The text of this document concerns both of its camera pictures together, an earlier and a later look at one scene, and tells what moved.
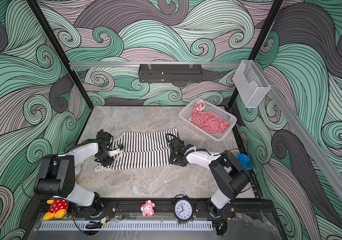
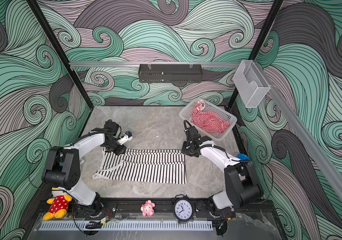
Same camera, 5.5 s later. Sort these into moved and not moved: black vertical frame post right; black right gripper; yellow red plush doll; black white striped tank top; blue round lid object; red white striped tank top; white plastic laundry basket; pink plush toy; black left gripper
Moved: black white striped tank top; black left gripper; black right gripper
Not moved: yellow red plush doll; red white striped tank top; pink plush toy; blue round lid object; white plastic laundry basket; black vertical frame post right
